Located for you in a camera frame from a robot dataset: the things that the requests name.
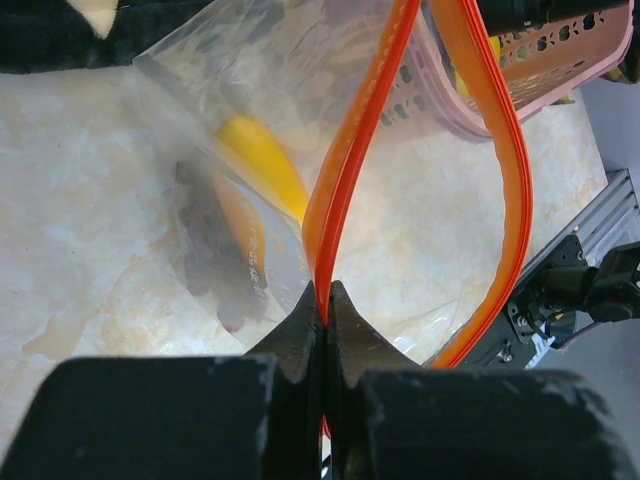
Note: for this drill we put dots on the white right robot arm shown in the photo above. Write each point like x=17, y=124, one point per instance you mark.
x=504, y=16

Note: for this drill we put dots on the pink plastic basket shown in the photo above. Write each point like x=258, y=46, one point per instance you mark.
x=540, y=65

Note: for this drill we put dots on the clear zip top bag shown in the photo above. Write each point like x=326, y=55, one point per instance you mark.
x=427, y=234

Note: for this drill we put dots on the yellow mango toy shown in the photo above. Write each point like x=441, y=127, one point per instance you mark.
x=258, y=158

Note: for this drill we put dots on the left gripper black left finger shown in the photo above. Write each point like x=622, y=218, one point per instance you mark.
x=254, y=416

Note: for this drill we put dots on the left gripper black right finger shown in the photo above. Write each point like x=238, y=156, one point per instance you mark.
x=390, y=418

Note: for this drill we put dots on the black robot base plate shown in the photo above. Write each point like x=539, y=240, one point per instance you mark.
x=541, y=314

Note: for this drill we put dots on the black floral pillow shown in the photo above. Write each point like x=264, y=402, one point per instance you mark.
x=47, y=36

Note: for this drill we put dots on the aluminium frame rail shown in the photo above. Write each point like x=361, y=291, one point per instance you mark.
x=611, y=219

